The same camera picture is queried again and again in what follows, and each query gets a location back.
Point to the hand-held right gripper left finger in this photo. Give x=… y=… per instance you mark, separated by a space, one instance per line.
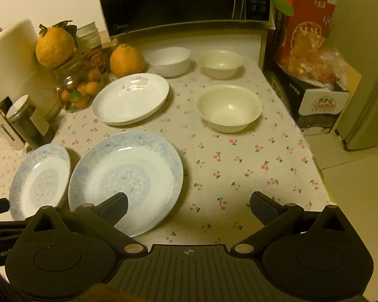
x=118 y=208

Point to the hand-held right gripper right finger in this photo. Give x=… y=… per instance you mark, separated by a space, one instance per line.
x=261 y=207

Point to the large blue patterned plate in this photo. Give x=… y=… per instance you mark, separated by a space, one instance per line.
x=129 y=170

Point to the small blue patterned plate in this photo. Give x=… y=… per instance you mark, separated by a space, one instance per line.
x=41 y=179

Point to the large cream bowl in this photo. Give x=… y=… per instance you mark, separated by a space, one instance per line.
x=228 y=119

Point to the white plate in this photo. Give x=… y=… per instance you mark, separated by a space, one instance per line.
x=129 y=100

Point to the small cream bowl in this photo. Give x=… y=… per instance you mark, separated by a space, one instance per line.
x=220 y=69

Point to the white bowl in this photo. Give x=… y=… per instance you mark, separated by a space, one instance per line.
x=168 y=66

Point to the cherry print tablecloth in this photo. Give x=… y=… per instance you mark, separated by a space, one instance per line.
x=239 y=170

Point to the dark jar with metal lid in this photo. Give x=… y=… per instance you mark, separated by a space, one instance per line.
x=31 y=129

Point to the black and white cardboard box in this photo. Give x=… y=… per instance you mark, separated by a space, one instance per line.
x=318 y=107

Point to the glass jar of kumquats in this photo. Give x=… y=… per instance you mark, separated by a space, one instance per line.
x=78 y=91

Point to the orange with short stem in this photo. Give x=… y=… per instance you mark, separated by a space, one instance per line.
x=127 y=61

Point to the white kitchen appliance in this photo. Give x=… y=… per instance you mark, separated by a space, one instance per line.
x=15 y=59

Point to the red label jar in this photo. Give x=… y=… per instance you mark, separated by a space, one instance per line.
x=96 y=58

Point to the grey refrigerator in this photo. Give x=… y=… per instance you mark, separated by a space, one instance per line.
x=371 y=100

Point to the plastic bag of oranges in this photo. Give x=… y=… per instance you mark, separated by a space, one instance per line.
x=308 y=56

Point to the orange with green leaves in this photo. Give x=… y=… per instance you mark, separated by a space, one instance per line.
x=55 y=48

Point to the white round tin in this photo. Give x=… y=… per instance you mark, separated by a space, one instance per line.
x=88 y=28

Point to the orange cardboard box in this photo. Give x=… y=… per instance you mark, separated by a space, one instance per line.
x=305 y=15

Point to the black microwave oven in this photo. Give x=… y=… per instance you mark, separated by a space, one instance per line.
x=176 y=0

